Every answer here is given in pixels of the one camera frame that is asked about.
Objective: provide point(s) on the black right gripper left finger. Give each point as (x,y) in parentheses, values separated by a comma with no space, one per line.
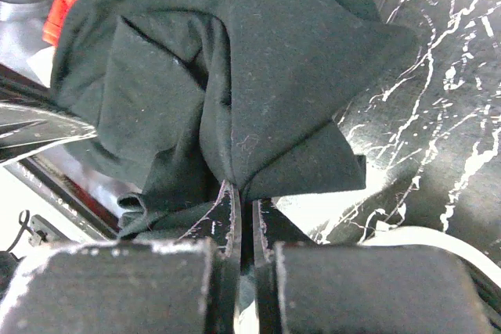
(186,285)

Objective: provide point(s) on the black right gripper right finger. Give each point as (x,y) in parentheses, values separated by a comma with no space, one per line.
(402,280)

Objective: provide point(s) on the white black space suitcase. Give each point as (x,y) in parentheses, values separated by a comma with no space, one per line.
(39,115)

